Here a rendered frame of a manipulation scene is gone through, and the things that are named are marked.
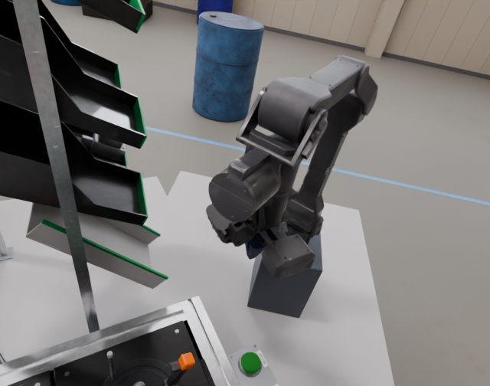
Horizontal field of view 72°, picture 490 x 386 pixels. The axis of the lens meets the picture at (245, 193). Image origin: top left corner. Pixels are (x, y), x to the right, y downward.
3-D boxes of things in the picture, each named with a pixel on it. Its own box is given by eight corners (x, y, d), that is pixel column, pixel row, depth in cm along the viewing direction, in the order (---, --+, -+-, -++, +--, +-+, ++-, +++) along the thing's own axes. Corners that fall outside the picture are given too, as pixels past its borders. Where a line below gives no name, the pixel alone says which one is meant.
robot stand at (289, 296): (299, 276, 98) (320, 227, 86) (298, 318, 87) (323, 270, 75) (253, 265, 98) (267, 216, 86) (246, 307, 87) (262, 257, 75)
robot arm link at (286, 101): (328, 95, 62) (347, 34, 55) (370, 112, 59) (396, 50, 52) (237, 161, 43) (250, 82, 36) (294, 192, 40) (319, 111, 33)
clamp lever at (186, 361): (173, 377, 59) (191, 351, 56) (177, 387, 57) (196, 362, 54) (155, 382, 56) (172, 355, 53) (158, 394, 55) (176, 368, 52)
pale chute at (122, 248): (147, 244, 82) (160, 233, 81) (153, 289, 72) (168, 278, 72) (35, 185, 63) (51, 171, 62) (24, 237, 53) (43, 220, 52)
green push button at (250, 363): (253, 352, 69) (254, 348, 68) (262, 371, 66) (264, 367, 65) (236, 361, 67) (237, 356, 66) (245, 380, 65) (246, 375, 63)
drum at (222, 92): (185, 115, 346) (191, 17, 289) (197, 93, 395) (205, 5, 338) (245, 127, 348) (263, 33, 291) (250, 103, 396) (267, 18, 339)
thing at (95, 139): (119, 151, 75) (132, 125, 72) (120, 162, 71) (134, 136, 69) (79, 138, 70) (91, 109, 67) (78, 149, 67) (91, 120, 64)
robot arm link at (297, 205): (341, 72, 60) (328, 76, 55) (380, 86, 58) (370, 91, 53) (289, 210, 78) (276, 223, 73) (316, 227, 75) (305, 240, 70)
